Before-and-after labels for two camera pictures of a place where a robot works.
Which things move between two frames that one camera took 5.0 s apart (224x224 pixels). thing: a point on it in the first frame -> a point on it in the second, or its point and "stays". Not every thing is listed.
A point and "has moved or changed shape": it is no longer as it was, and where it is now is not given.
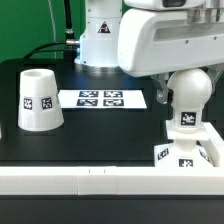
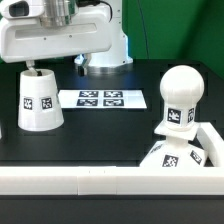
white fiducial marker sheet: x=103 y=99 stays
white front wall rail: x=112 y=180 stays
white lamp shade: x=39 y=106 stays
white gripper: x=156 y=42 -> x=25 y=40
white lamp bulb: x=191 y=89 has moved or changed shape
